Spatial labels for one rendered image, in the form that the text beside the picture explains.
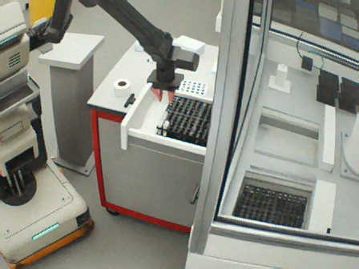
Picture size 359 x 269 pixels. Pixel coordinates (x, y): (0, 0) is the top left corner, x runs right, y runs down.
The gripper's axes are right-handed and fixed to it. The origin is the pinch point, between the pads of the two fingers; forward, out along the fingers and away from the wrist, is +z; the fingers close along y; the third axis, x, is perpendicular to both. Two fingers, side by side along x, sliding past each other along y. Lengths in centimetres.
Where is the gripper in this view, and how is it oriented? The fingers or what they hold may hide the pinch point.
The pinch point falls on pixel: (165, 99)
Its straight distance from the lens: 148.5
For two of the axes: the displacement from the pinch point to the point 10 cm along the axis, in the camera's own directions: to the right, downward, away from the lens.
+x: -3.1, 6.6, -6.8
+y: -9.5, -2.2, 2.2
